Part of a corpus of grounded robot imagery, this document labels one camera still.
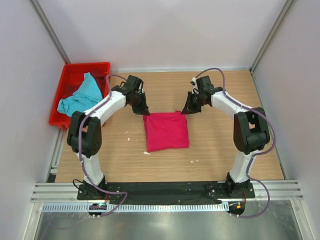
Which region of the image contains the right round black connector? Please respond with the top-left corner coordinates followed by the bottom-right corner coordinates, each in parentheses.
top-left (227, 201), bottom-right (246, 218)

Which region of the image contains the right aluminium corner post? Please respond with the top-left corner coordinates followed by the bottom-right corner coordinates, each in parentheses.
top-left (249, 0), bottom-right (296, 75)

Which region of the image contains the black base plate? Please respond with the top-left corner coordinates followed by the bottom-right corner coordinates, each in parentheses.
top-left (76, 180), bottom-right (256, 205)

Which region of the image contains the aluminium corner post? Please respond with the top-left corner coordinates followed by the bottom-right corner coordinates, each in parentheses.
top-left (29, 0), bottom-right (71, 64)
top-left (249, 0), bottom-right (296, 75)

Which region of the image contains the purple cable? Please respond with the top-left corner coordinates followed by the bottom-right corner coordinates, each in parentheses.
top-left (197, 68), bottom-right (278, 219)
top-left (78, 74), bottom-right (128, 217)

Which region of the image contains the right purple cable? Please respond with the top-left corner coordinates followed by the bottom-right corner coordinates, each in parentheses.
top-left (197, 68), bottom-right (278, 219)

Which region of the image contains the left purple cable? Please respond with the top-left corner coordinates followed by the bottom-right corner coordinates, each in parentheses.
top-left (78, 74), bottom-right (128, 217)

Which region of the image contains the aluminium front rail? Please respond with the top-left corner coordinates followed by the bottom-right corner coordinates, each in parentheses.
top-left (31, 180), bottom-right (303, 205)

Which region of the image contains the left aluminium corner post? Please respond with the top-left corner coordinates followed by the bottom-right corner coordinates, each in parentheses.
top-left (29, 0), bottom-right (71, 64)

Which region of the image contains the pink t-shirt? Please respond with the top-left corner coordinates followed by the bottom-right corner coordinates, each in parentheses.
top-left (143, 111), bottom-right (190, 152)

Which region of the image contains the turquoise t-shirt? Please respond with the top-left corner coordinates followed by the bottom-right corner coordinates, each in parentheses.
top-left (57, 72), bottom-right (103, 117)

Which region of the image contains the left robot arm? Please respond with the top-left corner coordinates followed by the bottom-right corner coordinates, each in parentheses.
top-left (67, 75), bottom-right (150, 200)

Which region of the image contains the red plastic bin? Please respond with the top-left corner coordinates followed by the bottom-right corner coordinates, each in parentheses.
top-left (48, 62), bottom-right (111, 129)

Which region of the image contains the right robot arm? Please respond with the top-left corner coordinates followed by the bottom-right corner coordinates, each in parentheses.
top-left (181, 76), bottom-right (270, 198)

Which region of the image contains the white slotted cable duct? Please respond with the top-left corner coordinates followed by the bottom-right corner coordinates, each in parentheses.
top-left (42, 202), bottom-right (229, 213)

